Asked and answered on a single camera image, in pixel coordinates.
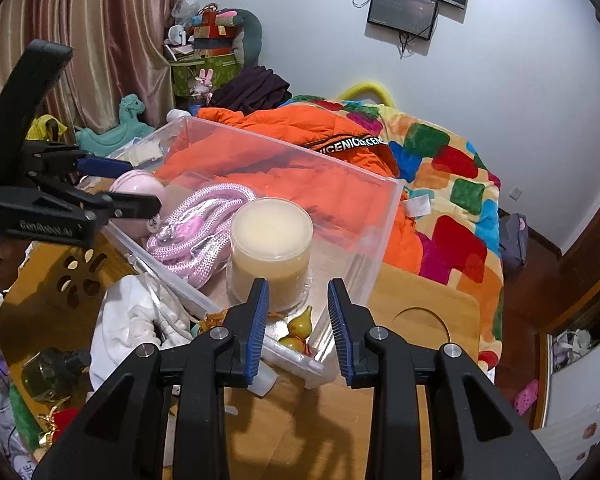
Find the pink slipper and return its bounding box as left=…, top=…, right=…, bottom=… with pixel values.
left=514, top=379, right=540, bottom=416

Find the wooden desktop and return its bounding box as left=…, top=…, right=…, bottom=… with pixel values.
left=0, top=240, right=483, bottom=480

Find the wooden shelf unit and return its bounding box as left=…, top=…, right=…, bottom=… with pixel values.
left=530, top=280, right=600, bottom=431

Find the yellow cloth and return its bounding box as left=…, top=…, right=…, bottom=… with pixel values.
left=27, top=115, right=66, bottom=143

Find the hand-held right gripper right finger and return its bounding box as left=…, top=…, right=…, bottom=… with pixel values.
left=327, top=278, right=561, bottom=480

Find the pink braided rope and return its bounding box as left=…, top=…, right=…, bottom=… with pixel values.
left=145, top=183, right=253, bottom=291

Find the red gift box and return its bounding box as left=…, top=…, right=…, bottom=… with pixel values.
left=187, top=2, right=236, bottom=58

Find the red velvet pouch gold trim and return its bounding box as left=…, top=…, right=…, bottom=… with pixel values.
left=37, top=407, right=81, bottom=448

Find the pink rabbit water bottle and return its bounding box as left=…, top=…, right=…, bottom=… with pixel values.
left=192, top=67, right=216, bottom=111

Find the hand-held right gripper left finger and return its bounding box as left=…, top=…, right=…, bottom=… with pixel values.
left=32, top=277, right=271, bottom=480

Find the white cloth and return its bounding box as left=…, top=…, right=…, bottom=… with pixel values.
left=89, top=275, right=206, bottom=391

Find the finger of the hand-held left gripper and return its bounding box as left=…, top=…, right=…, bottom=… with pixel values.
left=30, top=172, right=162, bottom=221
left=22, top=140, right=133, bottom=181

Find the pink hand warmer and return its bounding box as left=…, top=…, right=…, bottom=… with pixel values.
left=107, top=170, right=167, bottom=238

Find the green storage box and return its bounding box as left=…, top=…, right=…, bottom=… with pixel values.
left=171, top=55, right=243, bottom=98

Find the green glass bottle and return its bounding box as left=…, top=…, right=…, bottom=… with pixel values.
left=21, top=347, right=92, bottom=403

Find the yellow gourd ornament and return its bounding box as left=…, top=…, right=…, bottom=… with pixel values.
left=278, top=305, right=315, bottom=358

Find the striped brown curtain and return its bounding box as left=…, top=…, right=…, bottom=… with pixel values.
left=0, top=0, right=201, bottom=131

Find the colourful patchwork blanket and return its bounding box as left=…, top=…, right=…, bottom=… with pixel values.
left=290, top=94, right=506, bottom=371

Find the grey bag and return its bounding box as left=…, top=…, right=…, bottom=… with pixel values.
left=497, top=212, right=528, bottom=266

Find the yellow foam arch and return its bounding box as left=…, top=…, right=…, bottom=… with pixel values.
left=337, top=79, right=395, bottom=108

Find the small wall-mounted screen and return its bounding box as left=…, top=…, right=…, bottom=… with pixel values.
left=366, top=0, right=439, bottom=41

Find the cream candle jar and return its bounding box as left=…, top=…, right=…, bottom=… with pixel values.
left=226, top=198, right=315, bottom=313

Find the white cabinet panel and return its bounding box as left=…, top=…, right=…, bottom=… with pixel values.
left=530, top=395, right=600, bottom=480

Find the teal rocking horse toy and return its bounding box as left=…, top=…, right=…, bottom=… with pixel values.
left=75, top=94, right=156, bottom=156

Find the orange puffer jacket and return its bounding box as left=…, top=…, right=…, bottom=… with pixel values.
left=155, top=105, right=426, bottom=276

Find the white plastic cap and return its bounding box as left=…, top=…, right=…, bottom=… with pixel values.
left=247, top=360, right=277, bottom=397

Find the clear plastic storage box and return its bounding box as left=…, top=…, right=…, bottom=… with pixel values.
left=102, top=117, right=405, bottom=391

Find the dark purple cloth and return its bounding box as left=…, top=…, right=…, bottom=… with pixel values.
left=207, top=65, right=293, bottom=113

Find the grey plush cushion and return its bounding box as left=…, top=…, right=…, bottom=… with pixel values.
left=220, top=8, right=262, bottom=61

